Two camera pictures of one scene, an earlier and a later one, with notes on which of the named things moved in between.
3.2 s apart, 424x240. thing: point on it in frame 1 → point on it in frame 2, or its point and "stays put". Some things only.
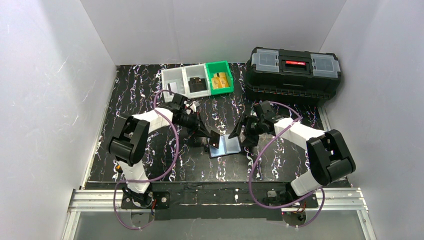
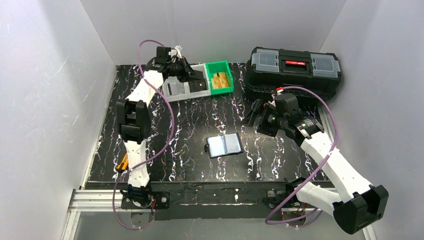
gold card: (223, 82) stays put
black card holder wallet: (226, 146) stays put
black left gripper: (199, 125) → (187, 70)
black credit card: (214, 139) → (197, 85)
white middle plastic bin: (196, 81) stays put
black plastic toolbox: (284, 75) stays put
